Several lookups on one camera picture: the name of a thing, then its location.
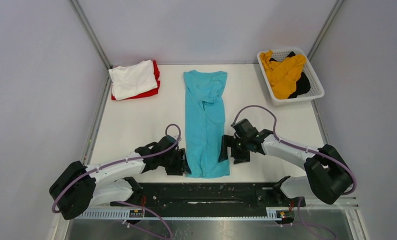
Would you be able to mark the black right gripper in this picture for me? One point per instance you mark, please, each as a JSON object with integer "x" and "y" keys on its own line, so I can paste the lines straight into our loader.
{"x": 226, "y": 141}

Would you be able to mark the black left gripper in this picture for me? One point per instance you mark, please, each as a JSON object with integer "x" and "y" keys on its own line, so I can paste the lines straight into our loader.
{"x": 181, "y": 166}

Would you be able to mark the teal t shirt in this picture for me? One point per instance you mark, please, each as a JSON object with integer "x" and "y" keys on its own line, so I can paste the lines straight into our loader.
{"x": 205, "y": 123}

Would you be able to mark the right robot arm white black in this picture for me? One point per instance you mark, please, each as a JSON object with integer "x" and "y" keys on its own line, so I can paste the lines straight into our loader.
{"x": 327, "y": 177}

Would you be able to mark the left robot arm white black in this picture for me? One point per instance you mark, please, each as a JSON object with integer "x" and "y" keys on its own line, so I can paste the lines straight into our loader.
{"x": 82, "y": 186}

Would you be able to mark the yellow t shirt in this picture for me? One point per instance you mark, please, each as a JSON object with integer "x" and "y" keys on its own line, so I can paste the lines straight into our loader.
{"x": 283, "y": 74}

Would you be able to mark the black t shirt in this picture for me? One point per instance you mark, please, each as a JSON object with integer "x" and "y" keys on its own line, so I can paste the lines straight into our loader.
{"x": 301, "y": 84}

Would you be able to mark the folded red t shirt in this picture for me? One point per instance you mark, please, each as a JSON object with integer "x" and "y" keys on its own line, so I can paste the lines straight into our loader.
{"x": 153, "y": 89}

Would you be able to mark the white plastic basket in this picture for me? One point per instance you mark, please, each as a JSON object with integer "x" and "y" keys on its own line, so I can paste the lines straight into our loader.
{"x": 289, "y": 76}

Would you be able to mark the folded white t shirt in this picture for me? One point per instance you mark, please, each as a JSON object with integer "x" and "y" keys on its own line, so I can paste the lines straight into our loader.
{"x": 132, "y": 79}

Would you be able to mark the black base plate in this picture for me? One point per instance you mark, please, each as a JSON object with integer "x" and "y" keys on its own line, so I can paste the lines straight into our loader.
{"x": 244, "y": 200}

